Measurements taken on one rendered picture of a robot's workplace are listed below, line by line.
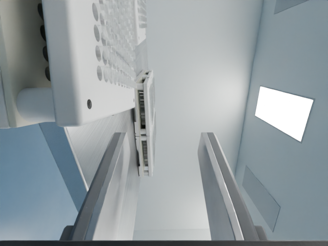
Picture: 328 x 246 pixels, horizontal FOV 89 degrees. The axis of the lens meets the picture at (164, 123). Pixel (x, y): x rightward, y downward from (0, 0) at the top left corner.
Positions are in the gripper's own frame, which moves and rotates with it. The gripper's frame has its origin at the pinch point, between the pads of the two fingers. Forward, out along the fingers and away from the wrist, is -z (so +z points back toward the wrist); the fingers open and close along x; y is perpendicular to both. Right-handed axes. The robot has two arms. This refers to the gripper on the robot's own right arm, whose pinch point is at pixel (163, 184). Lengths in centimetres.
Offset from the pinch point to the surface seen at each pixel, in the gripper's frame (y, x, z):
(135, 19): -1.1, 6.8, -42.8
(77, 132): 9.5, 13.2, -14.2
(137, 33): 1.9, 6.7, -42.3
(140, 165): 63, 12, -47
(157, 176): 381, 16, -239
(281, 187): 242, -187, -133
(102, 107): 1.3, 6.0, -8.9
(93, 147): 15.8, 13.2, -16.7
